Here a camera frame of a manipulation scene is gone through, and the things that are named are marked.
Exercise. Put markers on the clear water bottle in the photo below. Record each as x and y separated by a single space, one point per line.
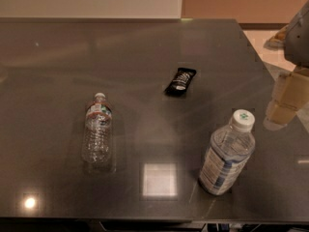
96 148

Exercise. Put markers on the black snack packet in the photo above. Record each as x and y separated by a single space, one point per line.
180 82

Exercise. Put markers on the blue label plastic bottle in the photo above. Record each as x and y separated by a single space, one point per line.
230 148

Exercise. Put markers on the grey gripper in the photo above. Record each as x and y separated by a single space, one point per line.
298 39

